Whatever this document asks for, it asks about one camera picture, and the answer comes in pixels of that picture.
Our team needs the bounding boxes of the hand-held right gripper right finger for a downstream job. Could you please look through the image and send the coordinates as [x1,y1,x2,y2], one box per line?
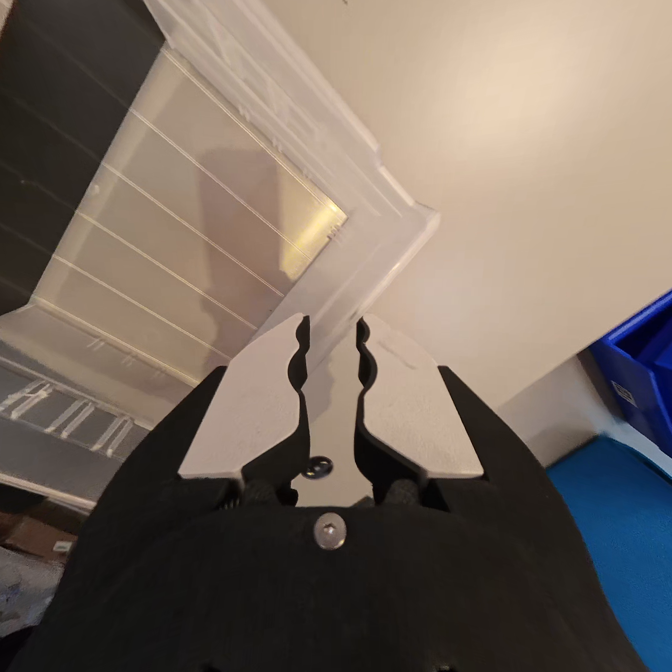
[354,313,484,489]

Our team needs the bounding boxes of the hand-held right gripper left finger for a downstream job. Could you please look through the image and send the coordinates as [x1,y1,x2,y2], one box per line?
[178,313,313,489]

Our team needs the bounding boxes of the grey desk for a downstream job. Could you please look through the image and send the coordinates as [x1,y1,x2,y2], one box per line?
[262,0,672,507]

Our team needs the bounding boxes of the clear plastic bin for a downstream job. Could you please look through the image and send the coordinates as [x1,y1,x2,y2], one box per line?
[0,0,442,518]

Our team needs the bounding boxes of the cardboard box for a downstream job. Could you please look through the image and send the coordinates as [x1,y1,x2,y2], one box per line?
[0,512,77,560]

